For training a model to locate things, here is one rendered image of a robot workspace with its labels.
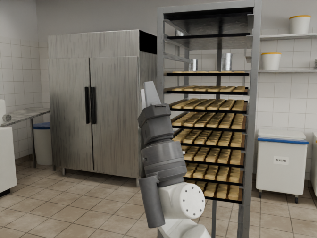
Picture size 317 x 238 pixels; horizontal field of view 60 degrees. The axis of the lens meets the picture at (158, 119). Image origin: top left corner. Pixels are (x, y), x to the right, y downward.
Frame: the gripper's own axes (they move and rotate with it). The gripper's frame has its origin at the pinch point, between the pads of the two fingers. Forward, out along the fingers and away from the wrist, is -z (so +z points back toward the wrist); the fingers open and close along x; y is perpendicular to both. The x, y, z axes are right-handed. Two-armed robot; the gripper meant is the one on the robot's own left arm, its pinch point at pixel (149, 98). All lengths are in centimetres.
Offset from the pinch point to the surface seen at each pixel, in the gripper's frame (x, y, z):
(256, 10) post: -35, -66, -42
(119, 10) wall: -325, -70, -243
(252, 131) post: -56, -59, 8
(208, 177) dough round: -79, -42, 24
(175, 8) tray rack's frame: -52, -36, -57
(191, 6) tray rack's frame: -48, -43, -55
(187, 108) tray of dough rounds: -70, -37, -12
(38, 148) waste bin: -434, 94, -69
